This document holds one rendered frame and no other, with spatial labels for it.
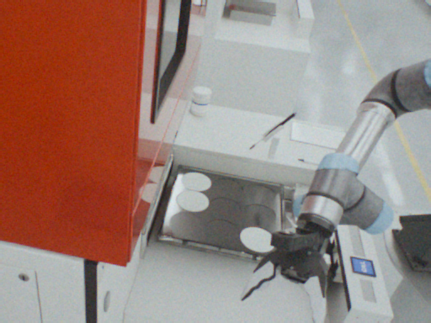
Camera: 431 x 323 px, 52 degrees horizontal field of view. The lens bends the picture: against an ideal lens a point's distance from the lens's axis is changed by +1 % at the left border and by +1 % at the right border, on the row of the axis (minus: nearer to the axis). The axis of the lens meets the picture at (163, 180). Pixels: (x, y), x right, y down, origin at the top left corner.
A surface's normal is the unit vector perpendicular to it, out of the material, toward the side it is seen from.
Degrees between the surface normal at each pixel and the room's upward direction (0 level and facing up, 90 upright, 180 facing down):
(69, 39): 90
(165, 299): 0
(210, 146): 0
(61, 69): 90
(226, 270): 0
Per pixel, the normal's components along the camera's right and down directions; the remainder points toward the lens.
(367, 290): 0.09, -0.79
